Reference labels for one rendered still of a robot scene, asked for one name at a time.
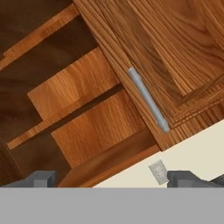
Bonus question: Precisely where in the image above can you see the grey cabinet door handle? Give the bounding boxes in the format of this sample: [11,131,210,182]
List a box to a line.
[127,66,171,134]

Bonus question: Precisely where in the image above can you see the wooden cabinet door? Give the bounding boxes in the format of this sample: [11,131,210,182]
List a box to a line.
[73,0,224,152]

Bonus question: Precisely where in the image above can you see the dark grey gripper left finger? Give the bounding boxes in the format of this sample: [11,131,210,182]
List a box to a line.
[2,170,59,188]

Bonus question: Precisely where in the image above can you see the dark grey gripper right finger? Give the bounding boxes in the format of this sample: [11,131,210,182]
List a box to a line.
[166,170,224,188]

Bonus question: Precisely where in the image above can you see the open wooden shelf unit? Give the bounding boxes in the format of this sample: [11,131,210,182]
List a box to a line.
[0,0,161,188]

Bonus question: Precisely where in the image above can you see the white wall socket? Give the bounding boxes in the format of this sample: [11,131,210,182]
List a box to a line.
[148,158,169,186]

